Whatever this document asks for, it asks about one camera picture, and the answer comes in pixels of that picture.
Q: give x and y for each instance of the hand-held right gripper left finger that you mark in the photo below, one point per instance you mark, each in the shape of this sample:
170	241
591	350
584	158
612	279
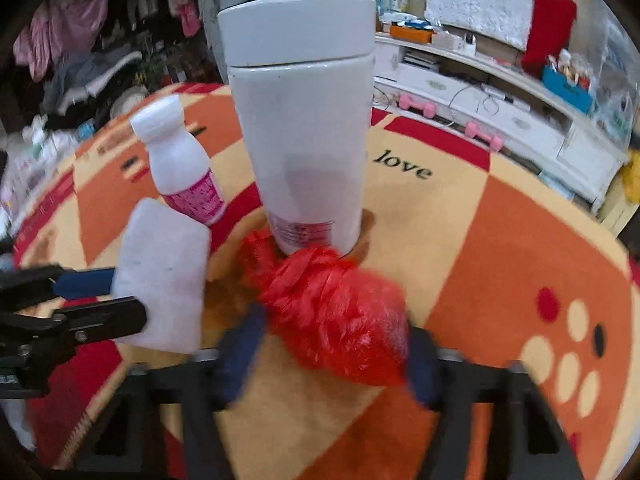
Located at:
240	355

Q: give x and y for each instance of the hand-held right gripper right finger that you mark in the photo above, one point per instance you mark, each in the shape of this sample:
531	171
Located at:
422	365

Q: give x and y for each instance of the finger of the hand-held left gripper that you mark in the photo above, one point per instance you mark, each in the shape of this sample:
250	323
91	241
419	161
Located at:
110	320
85	282

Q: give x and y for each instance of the white foam block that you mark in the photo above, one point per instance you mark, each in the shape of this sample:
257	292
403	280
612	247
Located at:
160	270

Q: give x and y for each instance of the red orange printed blanket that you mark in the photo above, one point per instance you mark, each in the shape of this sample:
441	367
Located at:
500	240

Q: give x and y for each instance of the white pill bottle pink label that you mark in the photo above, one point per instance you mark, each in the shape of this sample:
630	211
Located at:
175	160

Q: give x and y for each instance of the grey clothes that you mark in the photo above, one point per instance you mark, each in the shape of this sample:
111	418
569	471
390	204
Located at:
85	80

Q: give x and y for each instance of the white thermos bottle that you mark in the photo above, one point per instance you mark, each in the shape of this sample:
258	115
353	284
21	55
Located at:
300	135

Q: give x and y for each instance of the pink dumbbell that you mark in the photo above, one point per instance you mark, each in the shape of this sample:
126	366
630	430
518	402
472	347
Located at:
416	105
482	135

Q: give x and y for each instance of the pink hanging clothes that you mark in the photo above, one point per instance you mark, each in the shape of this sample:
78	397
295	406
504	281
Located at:
60	30

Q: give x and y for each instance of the white tv cabinet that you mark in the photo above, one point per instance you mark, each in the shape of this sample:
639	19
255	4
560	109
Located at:
525	125

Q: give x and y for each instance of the yellow bag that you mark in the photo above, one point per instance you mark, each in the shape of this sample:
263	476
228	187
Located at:
631	180

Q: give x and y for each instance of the blue storage box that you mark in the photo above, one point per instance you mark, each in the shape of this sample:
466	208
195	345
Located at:
567	87

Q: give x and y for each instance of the clear plastic bag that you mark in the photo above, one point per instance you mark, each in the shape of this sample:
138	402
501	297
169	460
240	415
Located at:
612	110

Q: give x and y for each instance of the orange box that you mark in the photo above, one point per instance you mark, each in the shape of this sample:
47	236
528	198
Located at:
411	33

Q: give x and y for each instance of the red cloth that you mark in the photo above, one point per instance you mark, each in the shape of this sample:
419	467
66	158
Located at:
550	30

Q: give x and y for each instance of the white fluffy cloth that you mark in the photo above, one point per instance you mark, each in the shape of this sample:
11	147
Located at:
480	0

